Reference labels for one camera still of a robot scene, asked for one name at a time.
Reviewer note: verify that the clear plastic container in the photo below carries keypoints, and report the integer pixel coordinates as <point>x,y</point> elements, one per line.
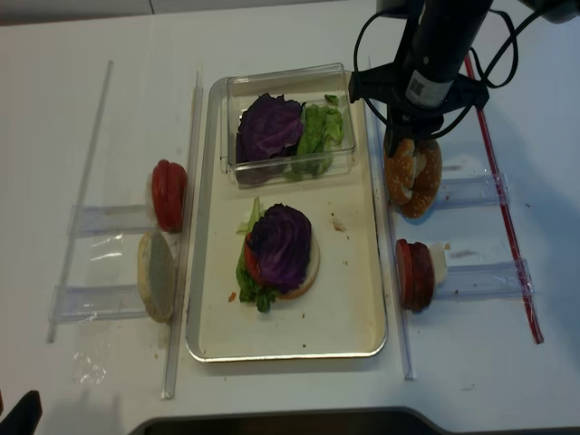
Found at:
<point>306,85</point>

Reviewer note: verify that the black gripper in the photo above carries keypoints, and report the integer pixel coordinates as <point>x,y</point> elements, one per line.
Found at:
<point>416,107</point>

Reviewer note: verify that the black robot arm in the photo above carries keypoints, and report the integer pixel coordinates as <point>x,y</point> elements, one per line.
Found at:
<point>436,38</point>

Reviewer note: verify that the sesame top bun front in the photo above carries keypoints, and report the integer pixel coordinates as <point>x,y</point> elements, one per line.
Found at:
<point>400,171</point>

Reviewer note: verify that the red tomato slices left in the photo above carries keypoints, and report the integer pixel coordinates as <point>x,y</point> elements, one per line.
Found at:
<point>168,187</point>

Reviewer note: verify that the pale bottom bun left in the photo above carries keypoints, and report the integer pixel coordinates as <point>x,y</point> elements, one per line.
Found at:
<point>156,276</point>

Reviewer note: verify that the purple cabbage leaf on burger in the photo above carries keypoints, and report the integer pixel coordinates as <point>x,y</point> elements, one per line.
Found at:
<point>281,241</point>

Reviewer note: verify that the red tomato slice right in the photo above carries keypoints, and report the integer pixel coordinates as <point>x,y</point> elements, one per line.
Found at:
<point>405,272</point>

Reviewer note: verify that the sesame top bun rear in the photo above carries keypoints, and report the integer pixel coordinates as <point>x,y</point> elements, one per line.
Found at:
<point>427,178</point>

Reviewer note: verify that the clear holder upper right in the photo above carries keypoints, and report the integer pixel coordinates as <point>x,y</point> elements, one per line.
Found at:
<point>485,190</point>

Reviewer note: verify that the clear holder upper left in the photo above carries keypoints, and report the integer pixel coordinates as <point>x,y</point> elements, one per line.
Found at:
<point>114,220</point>

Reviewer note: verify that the sesame bun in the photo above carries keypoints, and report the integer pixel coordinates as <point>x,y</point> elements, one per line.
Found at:
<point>400,171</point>
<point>427,178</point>

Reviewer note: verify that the tomato slice on burger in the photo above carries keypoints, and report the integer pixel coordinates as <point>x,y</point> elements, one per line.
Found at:
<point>252,266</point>

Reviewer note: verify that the green lettuce on burger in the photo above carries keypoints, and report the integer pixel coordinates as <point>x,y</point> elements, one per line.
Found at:
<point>262,296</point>

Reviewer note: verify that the brown meat patty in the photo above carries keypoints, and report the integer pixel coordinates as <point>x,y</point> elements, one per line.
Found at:
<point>423,277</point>

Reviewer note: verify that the clear acrylic rail right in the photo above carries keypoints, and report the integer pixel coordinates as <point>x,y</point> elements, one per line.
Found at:
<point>398,321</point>

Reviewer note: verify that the metal baking tray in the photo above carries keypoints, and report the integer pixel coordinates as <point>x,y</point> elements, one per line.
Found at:
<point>342,315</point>

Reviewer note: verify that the green lettuce in container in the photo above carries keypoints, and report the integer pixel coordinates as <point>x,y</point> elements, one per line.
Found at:
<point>323,132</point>

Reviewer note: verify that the clear holder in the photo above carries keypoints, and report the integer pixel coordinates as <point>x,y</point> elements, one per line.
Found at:
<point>504,280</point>
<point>485,190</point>
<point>92,303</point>
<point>114,220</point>

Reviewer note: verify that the red straw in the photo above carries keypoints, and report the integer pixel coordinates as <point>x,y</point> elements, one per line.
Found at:
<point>523,276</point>

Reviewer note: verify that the clear acrylic rail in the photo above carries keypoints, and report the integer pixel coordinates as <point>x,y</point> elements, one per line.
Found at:
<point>398,321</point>
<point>182,263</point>

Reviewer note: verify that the clear acrylic rail left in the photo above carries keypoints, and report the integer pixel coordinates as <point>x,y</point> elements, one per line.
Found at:
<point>182,263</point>

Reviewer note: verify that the white cheese slice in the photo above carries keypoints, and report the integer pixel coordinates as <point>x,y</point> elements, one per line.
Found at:
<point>438,262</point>

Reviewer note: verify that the clear holder lower right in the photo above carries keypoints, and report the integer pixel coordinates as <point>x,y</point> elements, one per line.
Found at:
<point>504,280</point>

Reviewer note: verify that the black object bottom left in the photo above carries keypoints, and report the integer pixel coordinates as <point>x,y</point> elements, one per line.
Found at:
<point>24,417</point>

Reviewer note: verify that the purple cabbage leaf in container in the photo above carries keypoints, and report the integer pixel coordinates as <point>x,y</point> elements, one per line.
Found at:
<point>269,129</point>

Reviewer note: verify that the dark monitor edge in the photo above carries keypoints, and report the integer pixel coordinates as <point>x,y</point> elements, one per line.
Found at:
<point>348,421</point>

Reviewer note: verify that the clear holder lower left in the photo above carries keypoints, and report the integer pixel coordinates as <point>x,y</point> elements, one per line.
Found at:
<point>92,303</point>

